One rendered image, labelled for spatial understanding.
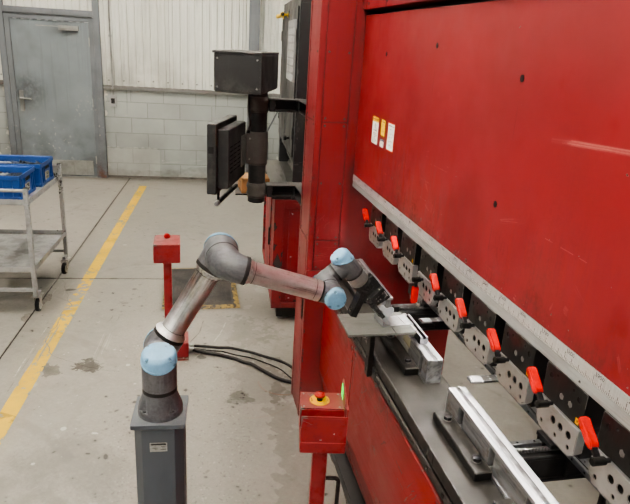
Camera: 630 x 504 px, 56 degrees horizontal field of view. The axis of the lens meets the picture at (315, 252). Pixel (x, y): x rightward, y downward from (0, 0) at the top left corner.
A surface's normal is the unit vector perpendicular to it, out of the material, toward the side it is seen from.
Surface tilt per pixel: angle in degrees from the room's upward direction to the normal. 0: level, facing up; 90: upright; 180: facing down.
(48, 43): 90
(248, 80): 90
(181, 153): 90
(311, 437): 90
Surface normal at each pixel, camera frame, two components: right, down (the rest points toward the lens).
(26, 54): 0.13, 0.33
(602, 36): -0.98, 0.01
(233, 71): -0.11, 0.32
